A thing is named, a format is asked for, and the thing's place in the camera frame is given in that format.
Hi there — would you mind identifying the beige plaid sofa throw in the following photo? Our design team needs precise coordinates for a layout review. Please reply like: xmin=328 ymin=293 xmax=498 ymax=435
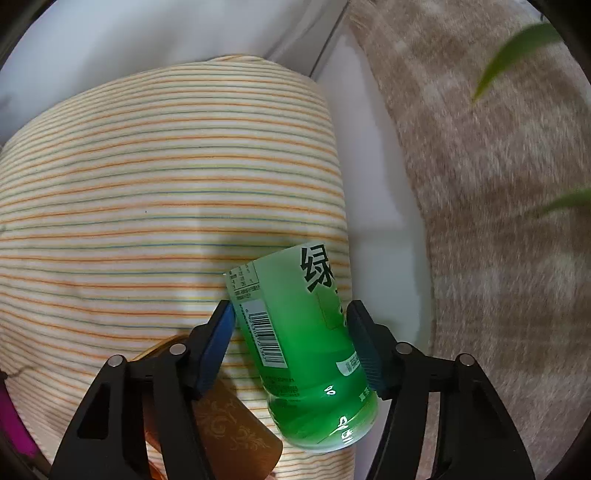
xmin=349 ymin=1 xmax=590 ymax=478

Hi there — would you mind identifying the spider plant in pot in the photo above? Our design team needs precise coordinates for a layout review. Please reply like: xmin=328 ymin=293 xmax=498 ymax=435
xmin=472 ymin=23 xmax=590 ymax=217

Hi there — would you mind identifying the green plastic cup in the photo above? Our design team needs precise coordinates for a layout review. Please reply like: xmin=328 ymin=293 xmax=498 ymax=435
xmin=224 ymin=242 xmax=378 ymax=453

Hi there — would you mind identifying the orange gold patterned cup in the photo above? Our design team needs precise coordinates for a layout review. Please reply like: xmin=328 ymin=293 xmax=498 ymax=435
xmin=133 ymin=335 xmax=283 ymax=479

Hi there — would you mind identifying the striped yellow cushion cover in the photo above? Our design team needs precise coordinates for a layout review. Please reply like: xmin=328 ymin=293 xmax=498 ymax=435
xmin=1 ymin=55 xmax=352 ymax=460

